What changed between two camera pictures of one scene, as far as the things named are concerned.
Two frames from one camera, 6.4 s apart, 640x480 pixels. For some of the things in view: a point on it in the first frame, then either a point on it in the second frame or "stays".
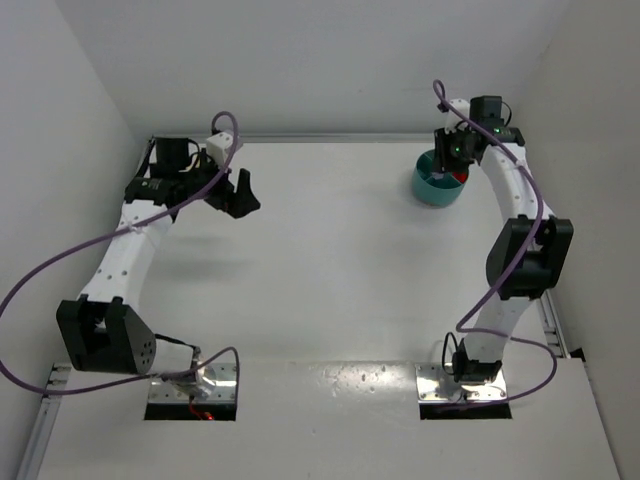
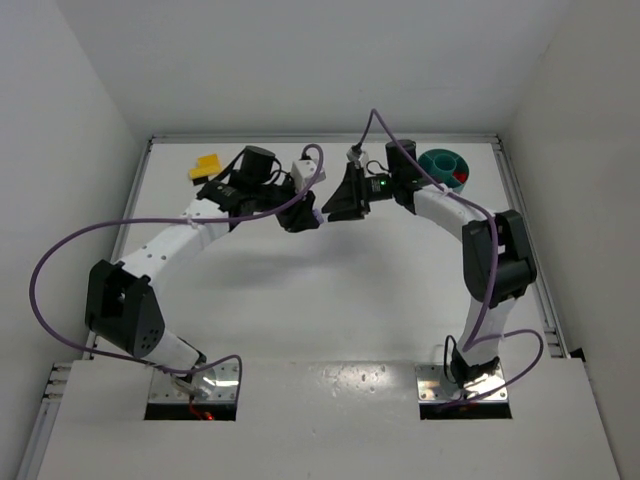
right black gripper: [451, 156] -> [357, 189]
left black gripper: [225, 194] -> [288, 211]
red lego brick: [460, 176] stays
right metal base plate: [434, 385] stays
